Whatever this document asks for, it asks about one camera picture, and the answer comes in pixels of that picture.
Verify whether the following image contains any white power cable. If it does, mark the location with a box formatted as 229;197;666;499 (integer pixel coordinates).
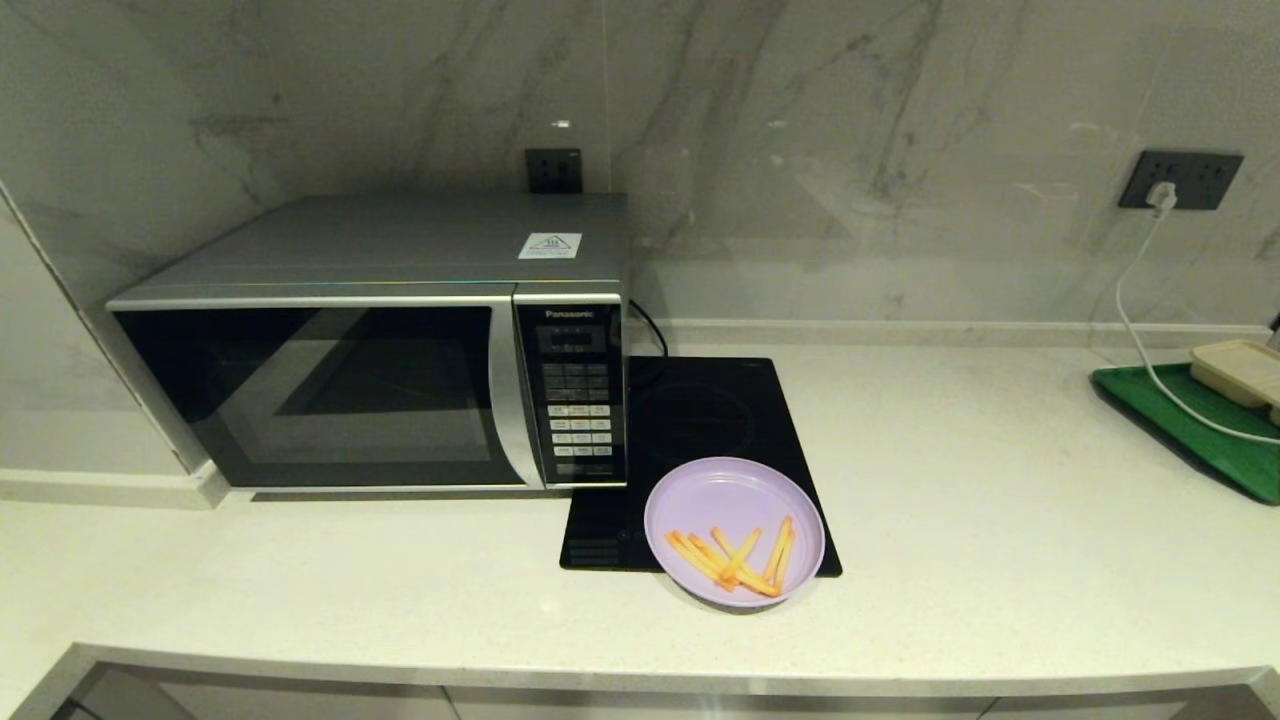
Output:
1114;205;1280;446

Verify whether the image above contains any small black wall socket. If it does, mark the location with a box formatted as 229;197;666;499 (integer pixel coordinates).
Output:
525;148;584;194

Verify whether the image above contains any silver microwave door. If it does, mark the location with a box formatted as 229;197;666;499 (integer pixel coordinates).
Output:
108;295;547;491

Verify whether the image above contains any black power cable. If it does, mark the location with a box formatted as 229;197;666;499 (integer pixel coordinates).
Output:
628;298;669;386

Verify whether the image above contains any beige lidded container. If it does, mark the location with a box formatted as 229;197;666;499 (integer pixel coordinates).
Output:
1189;338;1280;426

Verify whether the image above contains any wide black wall socket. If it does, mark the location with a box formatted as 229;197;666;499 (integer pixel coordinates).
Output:
1118;150;1245;211

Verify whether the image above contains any green plastic tray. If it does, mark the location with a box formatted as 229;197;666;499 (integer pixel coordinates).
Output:
1090;362;1280;506

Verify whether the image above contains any purple plastic plate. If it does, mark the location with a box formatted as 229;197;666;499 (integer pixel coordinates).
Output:
643;456;827;609

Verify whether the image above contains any black induction cooktop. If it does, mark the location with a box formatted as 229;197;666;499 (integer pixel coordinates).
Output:
559;355;843;579

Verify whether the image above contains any grey cabinet front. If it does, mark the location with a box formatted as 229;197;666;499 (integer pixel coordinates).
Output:
50;665;1271;720

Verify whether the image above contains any silver Panasonic microwave oven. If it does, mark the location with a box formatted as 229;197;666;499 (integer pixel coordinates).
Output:
105;192;631;493

